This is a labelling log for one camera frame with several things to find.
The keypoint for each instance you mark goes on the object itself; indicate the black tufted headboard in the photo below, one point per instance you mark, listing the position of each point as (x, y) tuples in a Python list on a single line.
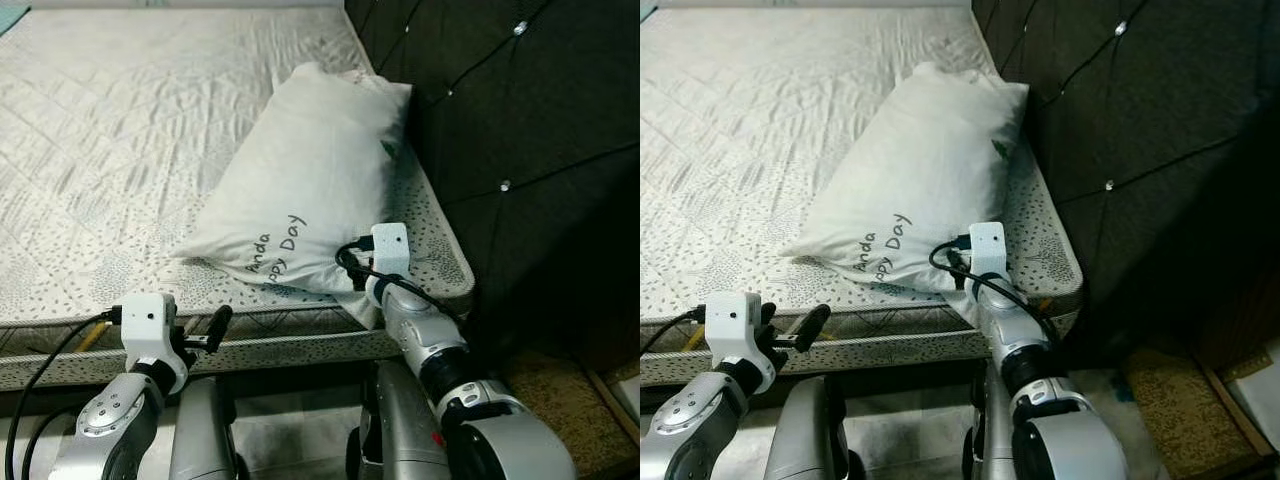
[(520, 120), (1150, 120)]

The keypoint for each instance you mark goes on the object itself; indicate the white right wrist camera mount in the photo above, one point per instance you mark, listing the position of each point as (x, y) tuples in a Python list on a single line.
[(390, 250), (988, 250)]

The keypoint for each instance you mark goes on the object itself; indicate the silver robot right leg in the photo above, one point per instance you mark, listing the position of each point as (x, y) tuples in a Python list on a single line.
[(990, 430), (400, 430)]

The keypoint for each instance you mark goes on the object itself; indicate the beige printed pillow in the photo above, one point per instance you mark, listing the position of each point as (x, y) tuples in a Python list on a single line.
[(300, 170), (915, 170)]

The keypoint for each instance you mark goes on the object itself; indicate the silver robot left leg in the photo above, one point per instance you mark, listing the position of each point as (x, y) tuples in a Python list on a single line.
[(205, 430), (815, 430)]

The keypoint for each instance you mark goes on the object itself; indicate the grey quilted mattress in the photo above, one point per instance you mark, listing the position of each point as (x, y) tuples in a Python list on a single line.
[(740, 150), (120, 150)]

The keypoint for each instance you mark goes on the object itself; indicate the silver robot leg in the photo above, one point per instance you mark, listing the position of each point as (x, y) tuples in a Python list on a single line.
[(990, 430), (400, 430), (205, 430), (815, 430)]

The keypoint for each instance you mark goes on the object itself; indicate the brown speckled rug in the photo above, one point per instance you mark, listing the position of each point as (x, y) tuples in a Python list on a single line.
[(555, 410), (1180, 410)]

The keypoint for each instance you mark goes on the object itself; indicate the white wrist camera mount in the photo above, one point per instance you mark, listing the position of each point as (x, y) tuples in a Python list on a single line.
[(988, 250), (150, 325), (390, 250), (735, 325)]

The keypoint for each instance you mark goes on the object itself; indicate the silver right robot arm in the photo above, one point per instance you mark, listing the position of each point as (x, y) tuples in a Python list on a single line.
[(1040, 380), (440, 350)]

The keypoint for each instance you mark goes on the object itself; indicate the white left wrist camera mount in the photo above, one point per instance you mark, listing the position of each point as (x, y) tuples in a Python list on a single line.
[(150, 325), (735, 325)]

